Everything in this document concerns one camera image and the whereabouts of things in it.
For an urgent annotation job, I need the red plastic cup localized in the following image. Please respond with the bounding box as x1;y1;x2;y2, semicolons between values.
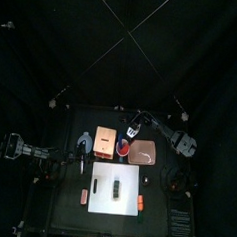
115;138;132;158

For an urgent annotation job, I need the blue plastic utensil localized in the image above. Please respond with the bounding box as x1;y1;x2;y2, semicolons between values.
116;134;124;149

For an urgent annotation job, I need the white cutting board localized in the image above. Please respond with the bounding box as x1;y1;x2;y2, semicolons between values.
87;161;142;217

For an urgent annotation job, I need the small dark metal cup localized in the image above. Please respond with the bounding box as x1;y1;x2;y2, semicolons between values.
141;174;151;187

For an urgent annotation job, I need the orange toy carrot green top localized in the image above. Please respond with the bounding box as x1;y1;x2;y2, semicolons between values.
135;194;145;224

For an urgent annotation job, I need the grey bowl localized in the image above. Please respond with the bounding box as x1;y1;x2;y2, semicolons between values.
76;131;94;156

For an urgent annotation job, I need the wooden box red drawer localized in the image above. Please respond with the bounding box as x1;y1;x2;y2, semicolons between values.
92;125;118;160

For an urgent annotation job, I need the white text label sticker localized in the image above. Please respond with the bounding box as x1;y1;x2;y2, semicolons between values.
168;207;193;237

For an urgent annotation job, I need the small pink block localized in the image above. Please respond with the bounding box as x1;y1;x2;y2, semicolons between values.
79;188;88;206

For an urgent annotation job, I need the thin white string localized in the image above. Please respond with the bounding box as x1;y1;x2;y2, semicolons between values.
55;0;176;108
84;0;195;114

